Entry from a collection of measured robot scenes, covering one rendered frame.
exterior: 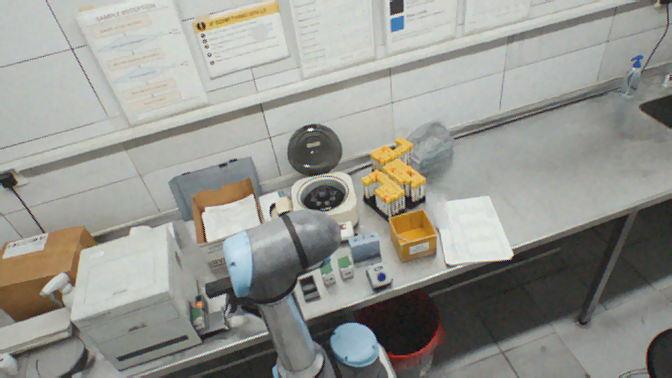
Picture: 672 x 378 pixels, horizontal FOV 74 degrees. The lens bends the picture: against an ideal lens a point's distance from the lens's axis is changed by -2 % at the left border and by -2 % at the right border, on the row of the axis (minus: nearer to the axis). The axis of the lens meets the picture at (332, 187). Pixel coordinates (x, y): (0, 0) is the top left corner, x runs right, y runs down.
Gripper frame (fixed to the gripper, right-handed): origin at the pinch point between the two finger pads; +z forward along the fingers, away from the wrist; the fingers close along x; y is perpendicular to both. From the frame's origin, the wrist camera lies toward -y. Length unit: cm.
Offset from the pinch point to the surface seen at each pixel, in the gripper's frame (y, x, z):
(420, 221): 65, 13, -37
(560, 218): 108, -3, -57
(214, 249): -2.0, 25.1, -4.9
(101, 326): -36.2, -4.4, -0.8
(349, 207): 41, 24, -31
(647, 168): 148, 6, -80
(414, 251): 58, 1, -33
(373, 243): 45, 6, -30
